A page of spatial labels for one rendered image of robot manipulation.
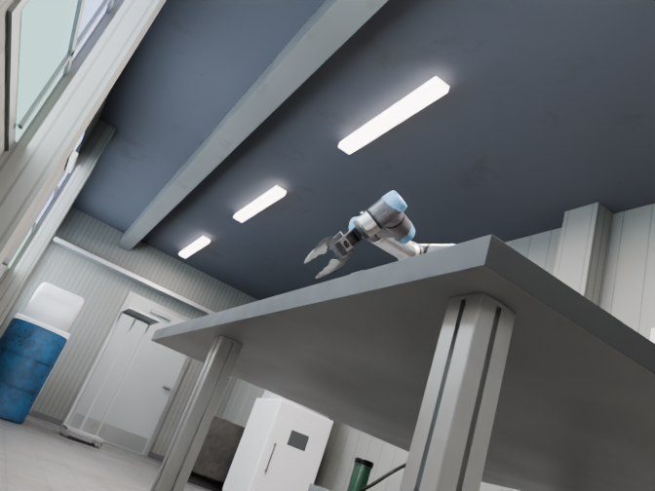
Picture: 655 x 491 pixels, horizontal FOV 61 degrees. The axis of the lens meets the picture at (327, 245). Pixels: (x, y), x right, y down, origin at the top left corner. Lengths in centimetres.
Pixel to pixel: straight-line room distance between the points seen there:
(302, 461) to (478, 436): 527
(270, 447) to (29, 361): 261
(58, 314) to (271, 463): 328
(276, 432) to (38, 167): 386
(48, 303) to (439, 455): 704
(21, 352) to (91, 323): 288
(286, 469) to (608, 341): 521
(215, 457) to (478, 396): 632
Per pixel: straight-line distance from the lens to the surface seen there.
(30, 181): 262
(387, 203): 172
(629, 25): 346
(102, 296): 933
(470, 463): 66
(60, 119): 272
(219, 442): 692
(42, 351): 654
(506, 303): 71
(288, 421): 581
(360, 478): 478
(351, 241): 169
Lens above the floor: 39
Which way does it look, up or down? 23 degrees up
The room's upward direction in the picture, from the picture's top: 20 degrees clockwise
